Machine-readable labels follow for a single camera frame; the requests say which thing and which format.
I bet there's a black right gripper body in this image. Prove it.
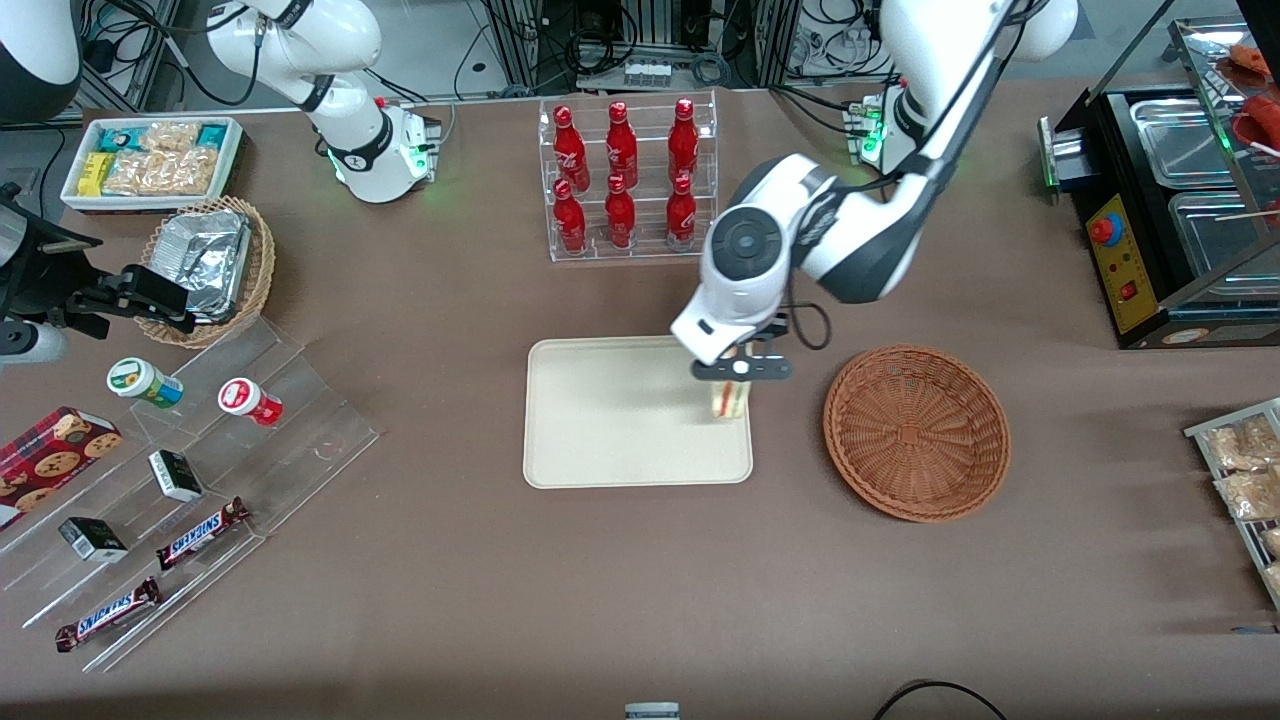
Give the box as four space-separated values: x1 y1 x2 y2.
0 200 113 337

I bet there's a triangular sandwich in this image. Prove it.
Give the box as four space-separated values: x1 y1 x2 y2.
708 378 753 423

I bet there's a small tan wicker basket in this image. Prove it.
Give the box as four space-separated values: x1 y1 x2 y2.
135 196 277 350

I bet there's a large brown wicker basket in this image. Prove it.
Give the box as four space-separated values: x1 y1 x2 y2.
823 345 1012 524

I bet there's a cream plastic tray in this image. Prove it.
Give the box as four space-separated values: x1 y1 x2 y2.
523 334 754 490

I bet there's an aluminium foil container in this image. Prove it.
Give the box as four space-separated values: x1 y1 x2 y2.
150 208 253 323

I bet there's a green lid white cup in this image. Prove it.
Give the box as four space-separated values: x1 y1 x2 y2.
106 357 185 410

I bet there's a white rectangular snack bin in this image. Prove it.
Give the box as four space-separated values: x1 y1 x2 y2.
60 116 246 216

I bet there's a large clear cracker bag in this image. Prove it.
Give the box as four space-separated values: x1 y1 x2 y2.
104 147 218 197

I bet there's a red lid cup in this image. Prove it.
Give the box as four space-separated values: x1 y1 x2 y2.
218 378 284 427

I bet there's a red cola bottle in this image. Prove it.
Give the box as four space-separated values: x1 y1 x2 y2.
668 97 700 183
605 101 639 187
552 105 591 191
604 174 637 249
666 172 698 249
553 180 588 254

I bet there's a small clear cracker bag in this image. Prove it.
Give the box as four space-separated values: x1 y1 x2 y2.
140 122 203 157

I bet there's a clear acrylic bottle rack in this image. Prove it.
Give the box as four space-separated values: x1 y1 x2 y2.
538 90 719 264

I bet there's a red cookie box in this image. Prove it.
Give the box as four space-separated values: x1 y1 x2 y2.
0 406 124 532

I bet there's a small black carton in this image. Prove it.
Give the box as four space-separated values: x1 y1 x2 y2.
148 450 204 503
58 517 129 564

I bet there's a clear acrylic step display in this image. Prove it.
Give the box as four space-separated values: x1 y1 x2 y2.
0 315 381 674

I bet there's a brown snickers bar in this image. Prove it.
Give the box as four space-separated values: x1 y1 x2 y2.
155 497 251 572
55 577 163 653

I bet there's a black food warmer machine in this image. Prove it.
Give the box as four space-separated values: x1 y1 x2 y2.
1038 15 1280 351

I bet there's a steel warmer pan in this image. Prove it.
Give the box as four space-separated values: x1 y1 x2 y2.
1168 190 1280 301
1130 98 1241 191

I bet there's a clear nut snack bag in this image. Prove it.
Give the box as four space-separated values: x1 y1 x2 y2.
1200 416 1280 472
1215 468 1280 522

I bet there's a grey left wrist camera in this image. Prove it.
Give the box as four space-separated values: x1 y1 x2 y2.
692 355 793 383

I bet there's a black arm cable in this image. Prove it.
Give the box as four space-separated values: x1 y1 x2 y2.
780 0 1023 352

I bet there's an aluminium equipment frame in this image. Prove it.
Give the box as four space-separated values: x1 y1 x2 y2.
490 0 801 93

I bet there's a black floor cable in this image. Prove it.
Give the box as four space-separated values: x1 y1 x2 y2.
872 680 1009 720

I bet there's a grey wire rack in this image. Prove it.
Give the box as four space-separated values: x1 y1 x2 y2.
1185 398 1280 611

